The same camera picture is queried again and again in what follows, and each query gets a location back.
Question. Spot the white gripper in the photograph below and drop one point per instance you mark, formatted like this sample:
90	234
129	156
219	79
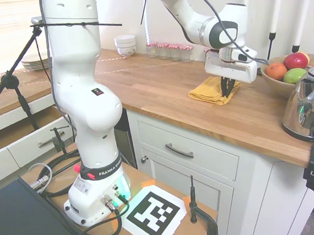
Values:
230	71

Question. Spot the yellow cloth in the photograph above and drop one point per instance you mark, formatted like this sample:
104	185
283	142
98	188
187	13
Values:
207	89

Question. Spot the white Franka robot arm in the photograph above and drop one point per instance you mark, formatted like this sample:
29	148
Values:
79	74

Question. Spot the glass jar red checkered lid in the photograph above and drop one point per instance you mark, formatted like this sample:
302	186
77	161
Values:
187	54
152	50
164	51
175	52

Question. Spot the wooden fruit bowl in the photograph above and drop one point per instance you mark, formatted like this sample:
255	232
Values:
278	87

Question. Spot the orange fruit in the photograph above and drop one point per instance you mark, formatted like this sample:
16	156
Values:
276	71

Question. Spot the green apple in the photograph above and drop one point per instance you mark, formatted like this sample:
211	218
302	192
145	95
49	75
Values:
295	75

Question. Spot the red apple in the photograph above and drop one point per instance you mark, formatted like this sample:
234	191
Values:
295	61

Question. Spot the medium black candle holder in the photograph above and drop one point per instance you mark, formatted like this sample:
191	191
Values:
296	48

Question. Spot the stainless steel kettle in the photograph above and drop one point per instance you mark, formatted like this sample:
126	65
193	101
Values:
307	104

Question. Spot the white patterned bowl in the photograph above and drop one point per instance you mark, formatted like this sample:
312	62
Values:
126	52

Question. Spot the round silver cabinet knob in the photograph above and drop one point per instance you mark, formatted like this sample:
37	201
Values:
144	159

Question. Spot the black zip tie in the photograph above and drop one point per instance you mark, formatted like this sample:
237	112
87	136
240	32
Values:
144	8
105	24

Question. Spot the white kitchen cabinet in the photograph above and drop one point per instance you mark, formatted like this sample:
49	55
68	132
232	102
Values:
263	196

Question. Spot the large black bar clamp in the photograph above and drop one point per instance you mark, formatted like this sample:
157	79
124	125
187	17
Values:
193	199

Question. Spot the black white marker sheet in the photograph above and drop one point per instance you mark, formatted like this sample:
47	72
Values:
154	214

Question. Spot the small black clamp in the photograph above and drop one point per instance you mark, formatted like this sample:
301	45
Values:
58	142

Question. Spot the white plate stack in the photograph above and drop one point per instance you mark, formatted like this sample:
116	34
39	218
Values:
35	63

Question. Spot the black boom tripod stand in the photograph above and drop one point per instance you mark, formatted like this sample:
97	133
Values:
19	56

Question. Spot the white drawer unit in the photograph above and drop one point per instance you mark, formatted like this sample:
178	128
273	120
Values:
20	154

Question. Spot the white window blind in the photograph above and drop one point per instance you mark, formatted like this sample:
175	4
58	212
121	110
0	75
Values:
0	26

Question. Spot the black controller box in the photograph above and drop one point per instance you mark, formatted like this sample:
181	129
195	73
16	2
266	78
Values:
23	222

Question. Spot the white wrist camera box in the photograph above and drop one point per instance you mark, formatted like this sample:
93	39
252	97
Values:
246	55

